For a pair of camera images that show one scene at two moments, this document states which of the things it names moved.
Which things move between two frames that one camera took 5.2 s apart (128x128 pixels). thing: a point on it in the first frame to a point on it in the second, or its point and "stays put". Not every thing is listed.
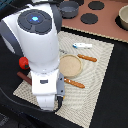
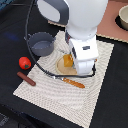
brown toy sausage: (24, 77) stays put
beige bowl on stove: (123, 15) stays put
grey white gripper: (46, 87) to (84, 44)
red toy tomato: (23, 62) stays put
